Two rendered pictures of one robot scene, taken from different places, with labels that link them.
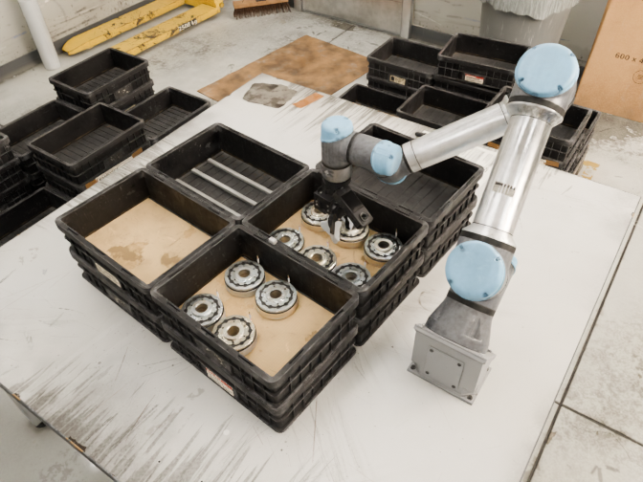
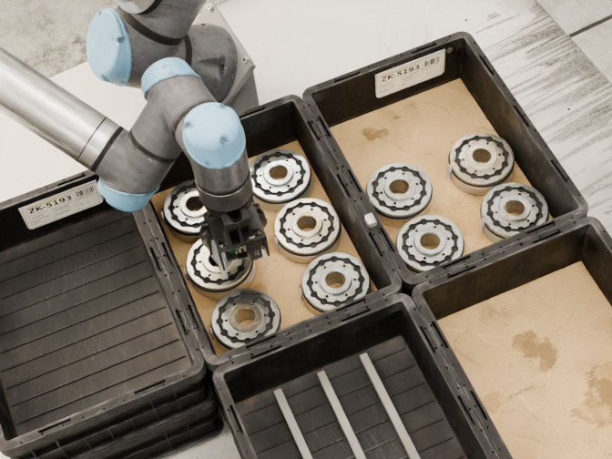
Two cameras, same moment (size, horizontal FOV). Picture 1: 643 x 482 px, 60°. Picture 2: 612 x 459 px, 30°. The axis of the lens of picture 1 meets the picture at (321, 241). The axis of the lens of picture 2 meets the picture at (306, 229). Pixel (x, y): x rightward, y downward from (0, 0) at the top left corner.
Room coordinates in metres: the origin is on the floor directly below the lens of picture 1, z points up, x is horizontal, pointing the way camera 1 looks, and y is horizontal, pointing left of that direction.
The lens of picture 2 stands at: (1.82, 0.54, 2.33)
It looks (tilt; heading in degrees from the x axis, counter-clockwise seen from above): 57 degrees down; 213
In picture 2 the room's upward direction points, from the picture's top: 8 degrees counter-clockwise
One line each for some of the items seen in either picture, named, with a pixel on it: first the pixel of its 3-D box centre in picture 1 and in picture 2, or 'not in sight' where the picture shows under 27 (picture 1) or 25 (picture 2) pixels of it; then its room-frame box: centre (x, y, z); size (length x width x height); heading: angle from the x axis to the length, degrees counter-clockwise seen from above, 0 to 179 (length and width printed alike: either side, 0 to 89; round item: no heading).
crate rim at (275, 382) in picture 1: (254, 295); (439, 153); (0.84, 0.16, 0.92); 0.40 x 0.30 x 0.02; 49
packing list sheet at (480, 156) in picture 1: (453, 155); not in sight; (1.65, -0.49, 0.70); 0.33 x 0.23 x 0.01; 54
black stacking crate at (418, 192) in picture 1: (397, 184); (74, 315); (1.29, -0.23, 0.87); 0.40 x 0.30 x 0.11; 49
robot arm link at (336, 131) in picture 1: (338, 142); (215, 147); (1.11, -0.05, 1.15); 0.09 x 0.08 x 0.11; 58
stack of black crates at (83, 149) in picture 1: (101, 173); not in sight; (2.06, 0.99, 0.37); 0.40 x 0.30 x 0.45; 144
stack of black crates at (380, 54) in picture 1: (409, 82); not in sight; (2.88, -0.52, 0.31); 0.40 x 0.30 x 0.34; 54
